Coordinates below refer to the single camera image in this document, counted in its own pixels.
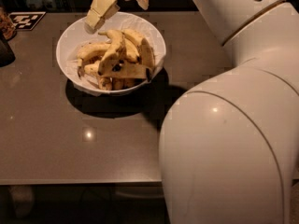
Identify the spotted yellow banana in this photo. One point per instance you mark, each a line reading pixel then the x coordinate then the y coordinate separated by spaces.
pixel 114 53

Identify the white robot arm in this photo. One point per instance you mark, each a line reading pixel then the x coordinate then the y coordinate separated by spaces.
pixel 229 146

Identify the white bowl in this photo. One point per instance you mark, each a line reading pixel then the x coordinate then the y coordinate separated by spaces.
pixel 76 36

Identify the left yellow banana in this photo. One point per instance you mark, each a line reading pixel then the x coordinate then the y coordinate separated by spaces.
pixel 88 51

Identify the right curved yellow banana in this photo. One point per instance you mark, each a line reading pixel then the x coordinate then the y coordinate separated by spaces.
pixel 146 56

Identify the front horizontal yellow banana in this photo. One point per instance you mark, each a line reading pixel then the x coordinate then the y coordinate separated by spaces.
pixel 120 70

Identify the small banana pieces at bottom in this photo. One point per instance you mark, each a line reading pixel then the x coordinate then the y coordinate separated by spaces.
pixel 115 84

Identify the black white fiducial marker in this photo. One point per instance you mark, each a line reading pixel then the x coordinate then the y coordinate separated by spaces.
pixel 26 21

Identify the jar with brown contents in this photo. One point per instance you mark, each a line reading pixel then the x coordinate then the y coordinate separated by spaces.
pixel 7 27

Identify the dark object at left edge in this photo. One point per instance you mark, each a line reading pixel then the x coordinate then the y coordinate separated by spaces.
pixel 6 53

